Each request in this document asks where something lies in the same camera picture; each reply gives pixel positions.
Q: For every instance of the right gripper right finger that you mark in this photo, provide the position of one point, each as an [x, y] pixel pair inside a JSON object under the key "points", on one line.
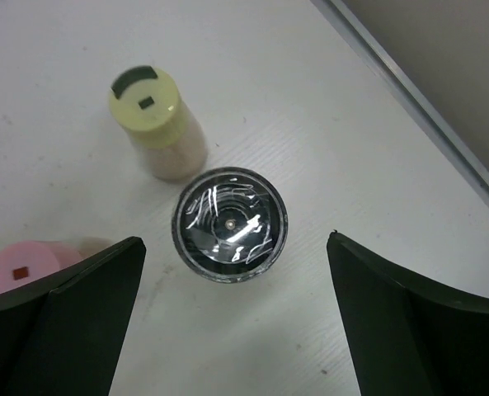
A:
{"points": [[408, 334]]}

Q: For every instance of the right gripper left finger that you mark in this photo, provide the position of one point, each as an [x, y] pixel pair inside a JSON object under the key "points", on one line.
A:
{"points": [[63, 334]]}

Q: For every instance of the pink cap spice bottle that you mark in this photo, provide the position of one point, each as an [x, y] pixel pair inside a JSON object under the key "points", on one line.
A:
{"points": [[27, 261]]}

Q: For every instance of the clear dome cap grinder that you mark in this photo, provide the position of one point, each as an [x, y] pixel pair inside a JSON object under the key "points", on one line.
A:
{"points": [[230, 225]]}

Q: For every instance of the yellow cap spice bottle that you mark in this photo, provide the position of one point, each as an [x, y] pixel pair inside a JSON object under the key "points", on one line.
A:
{"points": [[147, 104]]}

